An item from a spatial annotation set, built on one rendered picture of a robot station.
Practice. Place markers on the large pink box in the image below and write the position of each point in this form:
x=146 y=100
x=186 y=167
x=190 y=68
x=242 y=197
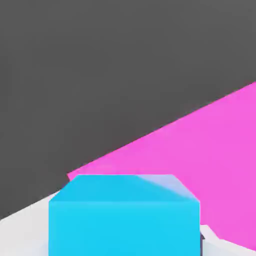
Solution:
x=210 y=160

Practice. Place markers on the small cyan cube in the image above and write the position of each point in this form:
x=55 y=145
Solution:
x=124 y=224

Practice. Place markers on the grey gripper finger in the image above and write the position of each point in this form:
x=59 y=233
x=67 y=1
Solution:
x=218 y=247

